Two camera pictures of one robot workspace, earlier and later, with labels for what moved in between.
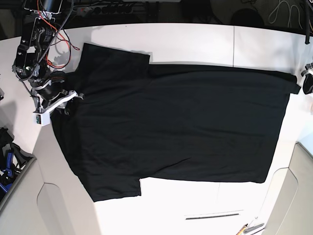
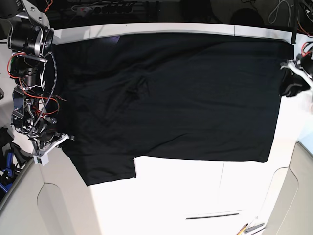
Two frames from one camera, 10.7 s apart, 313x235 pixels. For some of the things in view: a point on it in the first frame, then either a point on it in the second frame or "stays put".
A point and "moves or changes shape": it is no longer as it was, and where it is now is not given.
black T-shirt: (137, 120) moves or changes shape
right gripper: (307, 85) → (302, 66)
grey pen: (254, 227) stays put
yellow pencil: (242, 229) stays put
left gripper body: (52, 91) → (44, 139)
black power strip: (103, 8) stays put
